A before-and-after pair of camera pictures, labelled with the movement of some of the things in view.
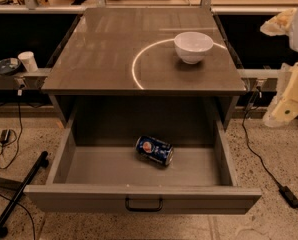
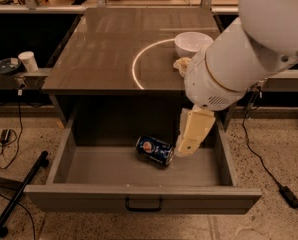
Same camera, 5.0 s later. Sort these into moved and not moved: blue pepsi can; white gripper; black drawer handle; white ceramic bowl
Moved: white gripper
Not moved: black drawer handle; blue pepsi can; white ceramic bowl
